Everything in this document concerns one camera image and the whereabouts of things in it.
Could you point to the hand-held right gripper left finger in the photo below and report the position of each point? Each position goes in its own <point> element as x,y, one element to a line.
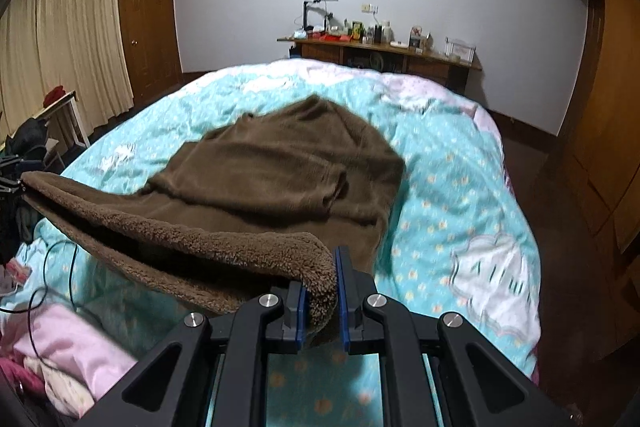
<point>301,307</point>

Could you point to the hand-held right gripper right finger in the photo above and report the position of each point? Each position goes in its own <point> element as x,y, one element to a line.
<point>341,302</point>

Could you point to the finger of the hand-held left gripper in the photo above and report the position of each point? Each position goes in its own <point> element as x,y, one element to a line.
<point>10,187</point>

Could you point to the brown fleece sweater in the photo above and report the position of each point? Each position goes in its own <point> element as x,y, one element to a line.
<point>275,167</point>

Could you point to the pile of dark clothes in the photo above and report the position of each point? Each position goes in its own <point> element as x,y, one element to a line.
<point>27,139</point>

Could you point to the dark cloth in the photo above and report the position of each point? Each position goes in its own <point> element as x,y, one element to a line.
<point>12,227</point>

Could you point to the pale blue bedsheet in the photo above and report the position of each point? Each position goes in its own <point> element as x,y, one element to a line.
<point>22,252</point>

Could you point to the white side table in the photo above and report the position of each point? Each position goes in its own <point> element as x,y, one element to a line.
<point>60,103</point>

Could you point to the red cloth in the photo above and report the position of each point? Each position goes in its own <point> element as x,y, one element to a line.
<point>54,94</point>

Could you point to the teal floral quilt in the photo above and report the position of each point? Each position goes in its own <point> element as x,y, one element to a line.
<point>450,187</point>

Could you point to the beige curtain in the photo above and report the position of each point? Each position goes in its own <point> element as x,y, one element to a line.
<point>65,32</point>

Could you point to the pink cloth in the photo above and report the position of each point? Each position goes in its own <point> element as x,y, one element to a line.
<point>75,347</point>

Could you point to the wooden door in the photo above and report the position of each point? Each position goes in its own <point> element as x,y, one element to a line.
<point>150,37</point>

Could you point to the wooden desk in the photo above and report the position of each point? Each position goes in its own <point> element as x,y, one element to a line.
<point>430,67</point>

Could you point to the red desk item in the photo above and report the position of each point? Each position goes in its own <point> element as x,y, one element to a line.
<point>332,38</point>

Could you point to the blue face masks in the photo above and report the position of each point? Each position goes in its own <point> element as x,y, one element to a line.
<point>300,34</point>

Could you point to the dark bottle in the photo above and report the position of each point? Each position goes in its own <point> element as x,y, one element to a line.
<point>377,33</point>

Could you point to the green box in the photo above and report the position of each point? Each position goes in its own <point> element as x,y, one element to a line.
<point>356,29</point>

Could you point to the white jar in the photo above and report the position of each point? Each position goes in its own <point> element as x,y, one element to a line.
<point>386,31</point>

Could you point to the small desk box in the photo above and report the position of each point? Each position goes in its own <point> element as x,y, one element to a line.
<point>417,38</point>

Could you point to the clear plastic box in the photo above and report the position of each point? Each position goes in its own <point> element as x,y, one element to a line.
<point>459,48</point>

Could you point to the black desk lamp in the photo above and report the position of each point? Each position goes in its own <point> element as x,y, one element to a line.
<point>305,19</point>

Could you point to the wooden wardrobe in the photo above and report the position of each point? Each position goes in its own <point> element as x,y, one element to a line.
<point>615,107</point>

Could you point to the wall socket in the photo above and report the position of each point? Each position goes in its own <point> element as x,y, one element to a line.
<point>369,8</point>

